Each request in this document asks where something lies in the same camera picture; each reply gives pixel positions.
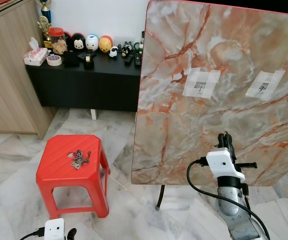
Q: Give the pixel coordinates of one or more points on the yellow bear plush toy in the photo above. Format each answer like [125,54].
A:
[105,44]

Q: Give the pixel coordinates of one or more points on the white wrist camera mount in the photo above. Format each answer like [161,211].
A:
[53,230]
[221,160]

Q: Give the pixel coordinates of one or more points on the black low TV console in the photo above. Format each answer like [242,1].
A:
[93,85]

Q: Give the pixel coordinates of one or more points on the wide black remote control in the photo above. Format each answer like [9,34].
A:
[137,61]

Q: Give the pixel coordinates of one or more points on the green holder mug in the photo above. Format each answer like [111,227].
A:
[138,47]

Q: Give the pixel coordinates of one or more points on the red plastic stool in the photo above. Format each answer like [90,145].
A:
[58,170]

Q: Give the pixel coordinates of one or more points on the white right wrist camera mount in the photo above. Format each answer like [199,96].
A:
[221,160]

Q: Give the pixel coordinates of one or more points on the small panda figure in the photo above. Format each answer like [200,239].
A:
[113,51]

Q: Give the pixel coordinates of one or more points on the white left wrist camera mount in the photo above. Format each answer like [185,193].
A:
[53,230]

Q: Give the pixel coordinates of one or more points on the black mouse plush toy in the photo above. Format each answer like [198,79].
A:
[78,42]

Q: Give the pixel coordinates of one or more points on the pink tissue box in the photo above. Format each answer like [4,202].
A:
[36,56]

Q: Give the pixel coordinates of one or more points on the clear jar with red lid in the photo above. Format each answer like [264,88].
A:
[57,42]

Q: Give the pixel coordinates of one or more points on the small black animal figure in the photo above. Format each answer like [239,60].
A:
[127,49]

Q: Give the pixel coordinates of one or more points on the key bunch with purple carabiner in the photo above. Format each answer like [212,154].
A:
[78,160]

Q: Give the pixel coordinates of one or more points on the white tape patch with hook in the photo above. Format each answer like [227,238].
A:
[191,75]
[276,77]

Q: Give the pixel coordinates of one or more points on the white tape roll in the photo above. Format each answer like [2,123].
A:
[48,61]

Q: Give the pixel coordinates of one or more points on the small gold trophy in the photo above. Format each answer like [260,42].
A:
[44,27]

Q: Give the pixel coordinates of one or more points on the small black box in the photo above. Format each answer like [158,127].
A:
[83,53]

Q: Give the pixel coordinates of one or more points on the black television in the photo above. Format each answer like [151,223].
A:
[284,4]

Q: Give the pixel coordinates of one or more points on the orange marble folding table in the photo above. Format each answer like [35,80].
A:
[184,130]

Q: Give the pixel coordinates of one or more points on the narrow black remote control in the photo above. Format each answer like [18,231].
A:
[129,59]

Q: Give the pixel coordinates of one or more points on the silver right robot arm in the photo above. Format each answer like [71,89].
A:
[234,210]

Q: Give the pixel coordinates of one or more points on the black tape dispenser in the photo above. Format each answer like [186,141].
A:
[88,62]

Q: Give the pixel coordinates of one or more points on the white duck plush toy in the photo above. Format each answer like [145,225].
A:
[92,42]

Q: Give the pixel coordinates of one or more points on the light wooden cabinet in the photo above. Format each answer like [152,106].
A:
[8,85]

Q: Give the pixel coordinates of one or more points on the black wallet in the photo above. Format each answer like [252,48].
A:
[71,59]

